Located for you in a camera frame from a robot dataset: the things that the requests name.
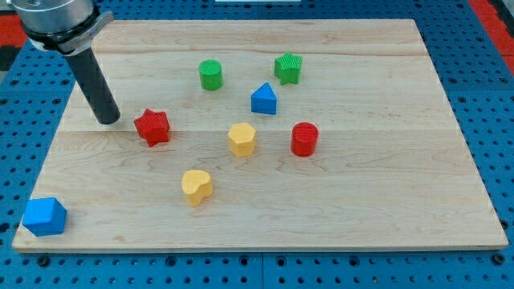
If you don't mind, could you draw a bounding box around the red star block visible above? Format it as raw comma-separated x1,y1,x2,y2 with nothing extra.
133,109,170,147

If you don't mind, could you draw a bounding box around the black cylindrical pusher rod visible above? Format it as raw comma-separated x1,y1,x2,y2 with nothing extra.
66,48,120,124

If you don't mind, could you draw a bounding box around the blue cube block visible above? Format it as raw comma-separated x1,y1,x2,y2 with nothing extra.
22,197,67,237

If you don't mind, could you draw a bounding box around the green cylinder block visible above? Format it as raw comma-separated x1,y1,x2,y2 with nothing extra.
198,59,223,91

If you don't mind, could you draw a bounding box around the green star block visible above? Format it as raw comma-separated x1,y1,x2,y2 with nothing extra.
274,51,303,85

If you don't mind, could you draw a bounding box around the light wooden board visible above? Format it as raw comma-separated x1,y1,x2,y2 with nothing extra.
12,19,508,254

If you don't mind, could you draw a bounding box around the yellow hexagon block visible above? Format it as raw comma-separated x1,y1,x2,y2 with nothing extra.
228,122,256,157

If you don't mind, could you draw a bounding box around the red cylinder block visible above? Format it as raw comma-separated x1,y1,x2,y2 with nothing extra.
290,122,319,157

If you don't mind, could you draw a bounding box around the blue triangle block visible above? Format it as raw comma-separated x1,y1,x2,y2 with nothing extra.
251,83,277,115

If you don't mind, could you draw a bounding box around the yellow heart block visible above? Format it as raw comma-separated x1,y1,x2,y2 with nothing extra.
182,170,214,206

